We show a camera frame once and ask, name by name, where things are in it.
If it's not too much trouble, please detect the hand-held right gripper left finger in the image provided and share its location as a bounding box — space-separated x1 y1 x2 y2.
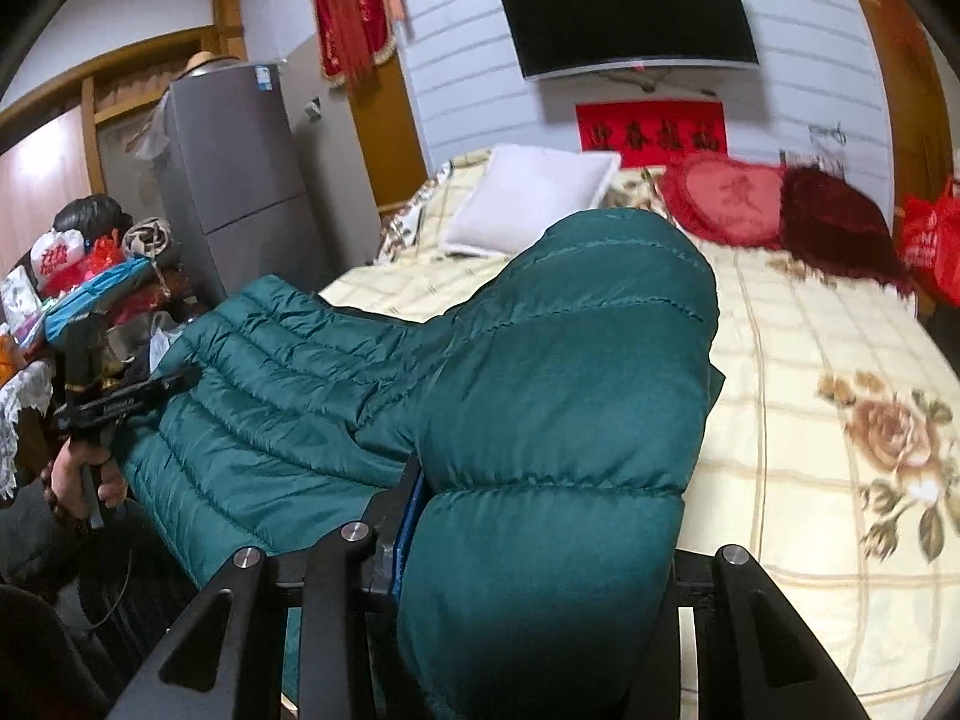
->
109 457 432 720

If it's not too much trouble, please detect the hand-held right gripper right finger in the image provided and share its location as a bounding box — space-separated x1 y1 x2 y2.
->
671 544 875 720

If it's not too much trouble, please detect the red tasselled hanging ornament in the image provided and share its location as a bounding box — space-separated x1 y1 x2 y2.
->
302 0 398 87

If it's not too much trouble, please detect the bed with floral checked sheet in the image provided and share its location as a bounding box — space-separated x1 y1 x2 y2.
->
319 146 960 720

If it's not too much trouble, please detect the wooden door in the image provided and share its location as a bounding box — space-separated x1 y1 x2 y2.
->
349 52 428 211

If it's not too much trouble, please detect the black wall television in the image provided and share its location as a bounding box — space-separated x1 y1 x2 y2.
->
493 0 760 82

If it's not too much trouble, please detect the red wall banner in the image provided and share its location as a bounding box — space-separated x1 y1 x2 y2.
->
576 100 727 166

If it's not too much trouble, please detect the dark red fuzzy pillow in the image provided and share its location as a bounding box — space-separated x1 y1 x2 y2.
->
776 167 916 293

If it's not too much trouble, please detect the person's left hand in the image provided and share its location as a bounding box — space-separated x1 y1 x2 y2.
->
49 439 130 516

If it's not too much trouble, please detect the white lace tablecloth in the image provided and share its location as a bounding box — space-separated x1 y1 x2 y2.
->
0 360 57 500

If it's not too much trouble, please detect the person's left forearm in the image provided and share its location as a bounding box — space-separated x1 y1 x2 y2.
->
0 476 98 593

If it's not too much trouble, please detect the blue plastic packet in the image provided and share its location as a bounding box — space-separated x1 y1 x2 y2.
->
43 255 155 346

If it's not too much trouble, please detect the straw hat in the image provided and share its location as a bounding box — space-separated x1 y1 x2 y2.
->
176 50 237 80

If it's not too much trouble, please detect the red heart pillow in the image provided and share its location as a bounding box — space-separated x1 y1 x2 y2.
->
658 152 788 248

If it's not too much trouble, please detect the brown bead bracelet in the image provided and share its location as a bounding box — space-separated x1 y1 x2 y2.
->
37 461 87 537

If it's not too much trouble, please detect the white plastic bag red print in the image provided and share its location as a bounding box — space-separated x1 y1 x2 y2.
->
30 229 85 293

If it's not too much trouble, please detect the red shopping bag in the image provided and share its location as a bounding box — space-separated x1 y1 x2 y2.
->
900 176 960 301

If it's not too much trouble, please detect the person's dark clothing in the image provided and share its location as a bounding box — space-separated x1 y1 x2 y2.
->
0 510 218 720

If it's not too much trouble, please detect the teal down jacket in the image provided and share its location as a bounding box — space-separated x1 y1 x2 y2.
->
120 208 725 720

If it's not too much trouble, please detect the black bag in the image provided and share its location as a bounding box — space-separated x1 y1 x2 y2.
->
52 195 134 241

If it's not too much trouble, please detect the grey refrigerator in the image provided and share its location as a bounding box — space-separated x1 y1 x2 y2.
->
154 62 335 301

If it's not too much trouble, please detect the wooden wardrobe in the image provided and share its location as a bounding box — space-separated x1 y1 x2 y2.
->
0 26 248 271

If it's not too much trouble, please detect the wooden door frame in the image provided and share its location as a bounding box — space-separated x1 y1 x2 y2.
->
847 0 960 241

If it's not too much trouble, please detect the white pillow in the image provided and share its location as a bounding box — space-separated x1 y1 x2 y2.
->
442 144 622 256

